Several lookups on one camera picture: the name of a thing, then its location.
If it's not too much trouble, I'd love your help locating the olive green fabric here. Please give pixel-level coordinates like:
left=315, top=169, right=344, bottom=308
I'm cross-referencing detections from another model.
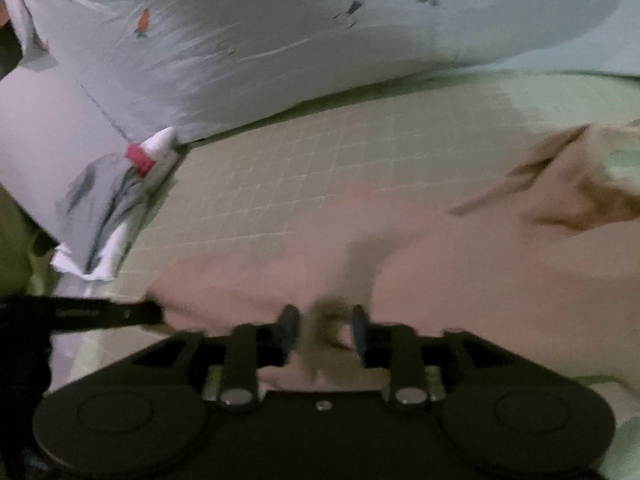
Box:
left=0, top=188, right=58, bottom=296

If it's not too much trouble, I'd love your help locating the pink cloth garment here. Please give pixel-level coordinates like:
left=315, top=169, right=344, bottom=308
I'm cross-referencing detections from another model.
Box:
left=146, top=124, right=639, bottom=391

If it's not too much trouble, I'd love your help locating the grey garment with red cuff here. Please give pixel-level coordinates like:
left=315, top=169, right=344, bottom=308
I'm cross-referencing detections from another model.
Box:
left=53, top=144, right=155, bottom=276

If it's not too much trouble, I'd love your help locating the white folded cloth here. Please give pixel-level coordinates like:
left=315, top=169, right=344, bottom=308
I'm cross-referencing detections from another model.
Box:
left=64, top=127, right=179, bottom=282

